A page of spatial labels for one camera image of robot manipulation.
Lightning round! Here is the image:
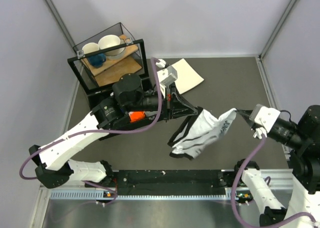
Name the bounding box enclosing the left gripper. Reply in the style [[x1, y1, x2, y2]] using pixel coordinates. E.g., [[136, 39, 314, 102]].
[[125, 82, 198, 122]]

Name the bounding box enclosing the white underwear black waistband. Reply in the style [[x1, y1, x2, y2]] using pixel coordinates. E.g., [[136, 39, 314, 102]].
[[167, 107, 237, 160]]

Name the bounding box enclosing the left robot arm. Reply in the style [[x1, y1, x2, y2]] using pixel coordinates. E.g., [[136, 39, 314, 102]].
[[29, 74, 198, 188]]

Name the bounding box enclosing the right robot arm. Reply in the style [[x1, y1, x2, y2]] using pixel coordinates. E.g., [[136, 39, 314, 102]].
[[230, 104, 320, 227]]

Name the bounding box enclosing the white square plate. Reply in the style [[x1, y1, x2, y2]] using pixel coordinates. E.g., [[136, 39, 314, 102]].
[[173, 59, 204, 94]]

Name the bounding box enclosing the orange rolled cloth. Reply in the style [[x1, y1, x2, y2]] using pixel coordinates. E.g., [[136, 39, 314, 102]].
[[129, 111, 146, 123]]

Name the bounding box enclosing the black compartment box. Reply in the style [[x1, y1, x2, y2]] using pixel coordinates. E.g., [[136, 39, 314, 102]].
[[67, 39, 171, 141]]

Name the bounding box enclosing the wooden shelf board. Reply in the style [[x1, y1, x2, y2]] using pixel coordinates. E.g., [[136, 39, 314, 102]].
[[81, 34, 143, 89]]

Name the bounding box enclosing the glass display case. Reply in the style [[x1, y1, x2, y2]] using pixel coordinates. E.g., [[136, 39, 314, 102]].
[[68, 23, 148, 94]]

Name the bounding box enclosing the blue mug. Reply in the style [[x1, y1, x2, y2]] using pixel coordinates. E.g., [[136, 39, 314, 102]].
[[87, 54, 107, 68]]

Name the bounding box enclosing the large white bowl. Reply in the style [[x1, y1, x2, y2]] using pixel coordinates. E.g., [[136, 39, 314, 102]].
[[98, 35, 125, 57]]

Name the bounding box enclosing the small white bowl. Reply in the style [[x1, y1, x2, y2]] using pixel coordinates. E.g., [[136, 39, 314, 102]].
[[82, 42, 100, 55]]

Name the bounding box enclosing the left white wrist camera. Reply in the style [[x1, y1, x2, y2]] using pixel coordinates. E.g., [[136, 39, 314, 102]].
[[155, 59, 178, 98]]

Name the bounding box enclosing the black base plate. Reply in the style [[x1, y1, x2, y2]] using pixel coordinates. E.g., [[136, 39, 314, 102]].
[[101, 170, 236, 195]]

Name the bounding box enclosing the grey cable duct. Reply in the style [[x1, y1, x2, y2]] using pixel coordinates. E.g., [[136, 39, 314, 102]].
[[49, 188, 231, 201]]

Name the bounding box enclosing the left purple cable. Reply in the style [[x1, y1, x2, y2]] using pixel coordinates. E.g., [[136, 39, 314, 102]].
[[19, 57, 166, 206]]

